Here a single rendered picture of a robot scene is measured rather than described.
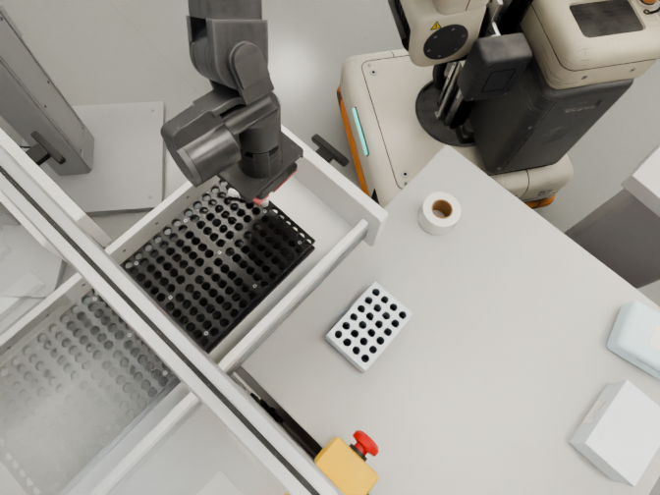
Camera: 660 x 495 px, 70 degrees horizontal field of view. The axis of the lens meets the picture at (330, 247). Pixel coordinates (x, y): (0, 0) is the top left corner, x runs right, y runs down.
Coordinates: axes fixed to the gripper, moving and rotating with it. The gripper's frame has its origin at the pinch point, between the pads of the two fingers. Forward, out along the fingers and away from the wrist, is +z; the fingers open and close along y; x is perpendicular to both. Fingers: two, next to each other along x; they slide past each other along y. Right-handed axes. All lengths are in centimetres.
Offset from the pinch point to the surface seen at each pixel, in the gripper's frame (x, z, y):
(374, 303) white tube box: 22.0, 13.4, -2.9
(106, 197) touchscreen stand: -76, 90, 8
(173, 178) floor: -67, 93, -14
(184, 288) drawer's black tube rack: 1.2, 3.9, 17.1
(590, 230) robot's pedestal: 48, 41, -64
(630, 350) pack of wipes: 58, 12, -26
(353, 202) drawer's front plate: 10.0, 1.7, -8.9
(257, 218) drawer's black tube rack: 1.0, 3.4, 2.4
